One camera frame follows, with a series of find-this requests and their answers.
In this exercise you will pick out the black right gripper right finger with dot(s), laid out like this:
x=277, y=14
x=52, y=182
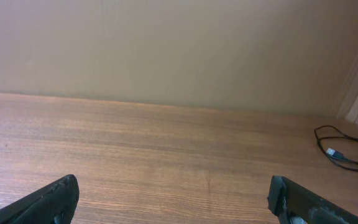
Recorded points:
x=292, y=203

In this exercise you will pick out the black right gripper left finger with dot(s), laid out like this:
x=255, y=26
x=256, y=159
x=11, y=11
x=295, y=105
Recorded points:
x=54, y=203

